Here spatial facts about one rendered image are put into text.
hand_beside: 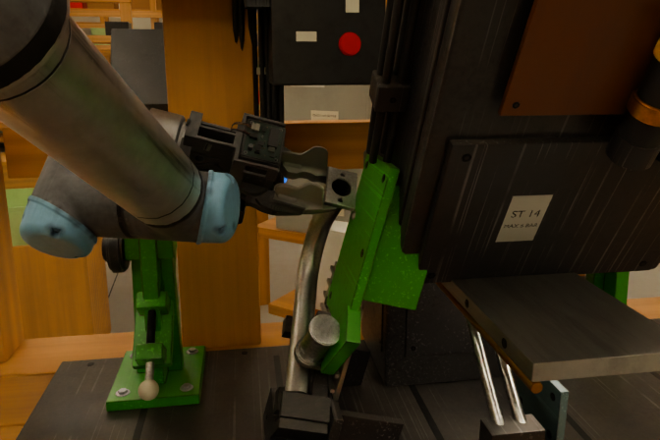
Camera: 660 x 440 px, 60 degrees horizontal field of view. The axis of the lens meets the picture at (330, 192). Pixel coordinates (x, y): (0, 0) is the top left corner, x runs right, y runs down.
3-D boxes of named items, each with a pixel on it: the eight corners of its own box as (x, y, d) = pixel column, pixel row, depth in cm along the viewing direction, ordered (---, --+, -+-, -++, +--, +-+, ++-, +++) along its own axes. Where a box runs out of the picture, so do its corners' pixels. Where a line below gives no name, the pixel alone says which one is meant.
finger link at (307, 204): (352, 205, 68) (278, 179, 67) (336, 228, 73) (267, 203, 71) (357, 185, 70) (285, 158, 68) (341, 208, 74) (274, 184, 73)
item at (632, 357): (694, 380, 52) (699, 350, 52) (529, 395, 50) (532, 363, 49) (504, 247, 90) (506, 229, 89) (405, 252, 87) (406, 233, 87)
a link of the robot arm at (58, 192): (102, 234, 55) (134, 140, 60) (-5, 227, 56) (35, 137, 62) (134, 266, 62) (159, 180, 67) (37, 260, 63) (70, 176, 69)
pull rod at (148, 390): (158, 404, 78) (155, 364, 76) (137, 406, 77) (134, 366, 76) (163, 382, 83) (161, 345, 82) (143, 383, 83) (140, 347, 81)
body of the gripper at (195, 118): (283, 174, 65) (177, 147, 63) (268, 210, 72) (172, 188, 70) (292, 123, 69) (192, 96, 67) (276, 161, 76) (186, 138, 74)
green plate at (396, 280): (406, 354, 67) (459, 183, 63) (339, 342, 65) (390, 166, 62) (382, 312, 78) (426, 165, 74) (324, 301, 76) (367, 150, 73)
